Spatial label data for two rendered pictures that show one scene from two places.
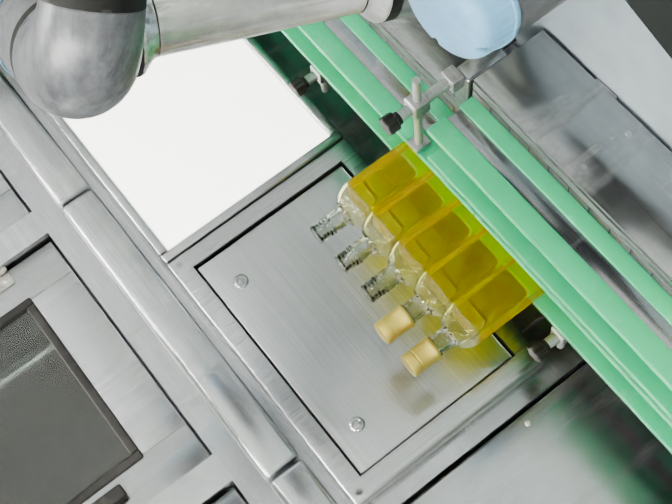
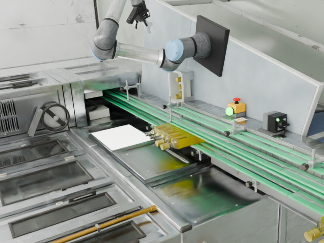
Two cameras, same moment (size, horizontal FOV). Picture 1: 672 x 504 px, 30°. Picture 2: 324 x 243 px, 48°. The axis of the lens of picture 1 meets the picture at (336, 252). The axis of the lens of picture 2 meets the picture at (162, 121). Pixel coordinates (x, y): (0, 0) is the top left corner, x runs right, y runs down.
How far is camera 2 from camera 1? 1.56 m
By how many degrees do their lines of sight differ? 47
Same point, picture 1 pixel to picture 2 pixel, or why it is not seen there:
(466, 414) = (175, 168)
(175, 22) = (122, 47)
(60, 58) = (102, 27)
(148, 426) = (97, 175)
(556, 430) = (198, 176)
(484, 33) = (176, 47)
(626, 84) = (212, 98)
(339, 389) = (145, 166)
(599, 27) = (206, 87)
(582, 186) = (202, 110)
